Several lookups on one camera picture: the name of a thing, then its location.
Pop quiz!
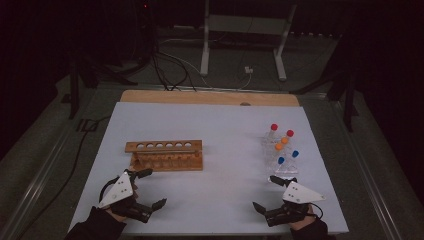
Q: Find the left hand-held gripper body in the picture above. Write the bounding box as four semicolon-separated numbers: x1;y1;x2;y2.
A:
98;169;154;224

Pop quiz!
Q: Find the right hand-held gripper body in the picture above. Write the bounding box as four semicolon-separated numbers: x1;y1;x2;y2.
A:
264;180;327;228

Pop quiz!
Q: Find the blue cap test tube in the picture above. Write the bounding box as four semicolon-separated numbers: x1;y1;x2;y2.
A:
289;150;300;169
274;156;286;174

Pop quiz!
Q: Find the wooden test tube rack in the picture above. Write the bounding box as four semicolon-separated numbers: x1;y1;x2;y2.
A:
124;139;204;173

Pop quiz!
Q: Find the orange cap test tube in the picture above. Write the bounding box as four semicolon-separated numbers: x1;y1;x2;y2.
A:
278;136;290;154
272;142;284;161

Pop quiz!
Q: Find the red cap test tube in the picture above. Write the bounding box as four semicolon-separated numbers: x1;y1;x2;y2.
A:
282;129;295;148
266;123;279;143

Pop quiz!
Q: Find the person's left hand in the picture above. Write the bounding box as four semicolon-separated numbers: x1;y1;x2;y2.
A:
105;181;139;223

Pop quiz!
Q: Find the person's right hand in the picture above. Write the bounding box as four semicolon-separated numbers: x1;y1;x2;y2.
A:
289;204;317;232

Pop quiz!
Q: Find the black tripod stand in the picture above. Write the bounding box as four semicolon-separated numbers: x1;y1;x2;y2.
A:
61;49;138;120

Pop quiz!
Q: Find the dark equipment with red light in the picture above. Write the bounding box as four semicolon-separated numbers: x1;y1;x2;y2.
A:
132;0;158;66

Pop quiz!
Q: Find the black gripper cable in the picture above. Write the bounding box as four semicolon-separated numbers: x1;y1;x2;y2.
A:
308;201;325;220
98;174;122;204

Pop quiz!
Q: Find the long black floor cable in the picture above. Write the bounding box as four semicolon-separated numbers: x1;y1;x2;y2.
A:
18;114;113;240

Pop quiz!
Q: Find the metal floor rail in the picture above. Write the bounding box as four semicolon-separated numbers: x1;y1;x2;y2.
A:
333;98;403;240
0;126;78;240

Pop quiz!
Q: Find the black floor cable bundle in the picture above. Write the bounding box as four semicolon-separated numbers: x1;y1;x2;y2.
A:
151;31;198;92

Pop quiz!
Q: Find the white floor cable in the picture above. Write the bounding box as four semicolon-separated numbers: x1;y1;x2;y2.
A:
159;37;253;91

